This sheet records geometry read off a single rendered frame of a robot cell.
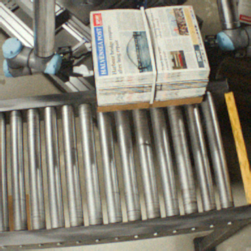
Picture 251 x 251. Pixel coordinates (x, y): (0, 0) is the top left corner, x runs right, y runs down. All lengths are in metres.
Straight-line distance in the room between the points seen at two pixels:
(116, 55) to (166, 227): 0.59
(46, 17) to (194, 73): 0.51
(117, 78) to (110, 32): 0.18
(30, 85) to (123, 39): 1.22
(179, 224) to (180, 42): 0.60
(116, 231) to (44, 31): 0.69
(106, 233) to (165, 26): 0.72
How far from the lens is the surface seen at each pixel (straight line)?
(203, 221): 1.51
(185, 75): 1.46
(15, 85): 2.65
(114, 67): 1.42
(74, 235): 1.48
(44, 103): 1.65
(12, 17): 2.66
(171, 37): 1.51
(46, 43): 1.50
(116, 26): 1.52
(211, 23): 2.89
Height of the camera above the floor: 2.25
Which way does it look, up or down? 66 degrees down
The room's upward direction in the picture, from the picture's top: 2 degrees clockwise
